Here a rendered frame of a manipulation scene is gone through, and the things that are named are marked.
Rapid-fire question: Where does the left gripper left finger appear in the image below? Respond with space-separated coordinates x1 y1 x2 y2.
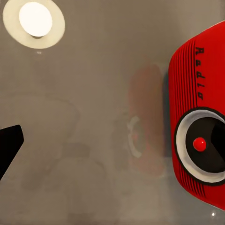
0 125 24 180

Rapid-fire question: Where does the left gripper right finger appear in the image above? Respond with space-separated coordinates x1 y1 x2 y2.
210 124 225 161

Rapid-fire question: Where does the radio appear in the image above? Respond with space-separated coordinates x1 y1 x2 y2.
168 20 225 211

